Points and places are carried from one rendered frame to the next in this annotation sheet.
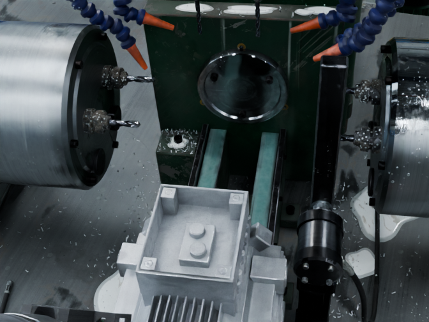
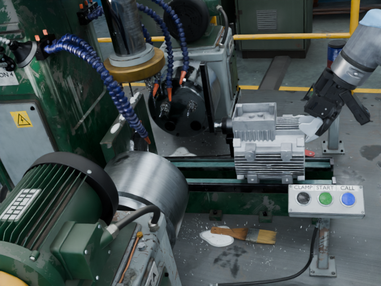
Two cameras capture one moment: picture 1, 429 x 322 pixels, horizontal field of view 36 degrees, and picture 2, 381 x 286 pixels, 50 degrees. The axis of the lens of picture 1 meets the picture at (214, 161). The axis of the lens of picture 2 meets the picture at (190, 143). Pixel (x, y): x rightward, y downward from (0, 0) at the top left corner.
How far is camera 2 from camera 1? 118 cm
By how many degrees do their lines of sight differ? 63
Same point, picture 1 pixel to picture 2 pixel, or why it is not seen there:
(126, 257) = (252, 148)
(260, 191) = (185, 164)
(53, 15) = not seen: outside the picture
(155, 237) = (252, 127)
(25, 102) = (166, 174)
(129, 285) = (263, 149)
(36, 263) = (196, 277)
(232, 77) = (137, 146)
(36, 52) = (139, 162)
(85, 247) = (187, 255)
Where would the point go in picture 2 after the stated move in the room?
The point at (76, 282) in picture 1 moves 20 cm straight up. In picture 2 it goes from (210, 255) to (200, 206)
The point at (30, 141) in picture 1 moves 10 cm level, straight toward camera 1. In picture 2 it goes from (180, 186) to (215, 173)
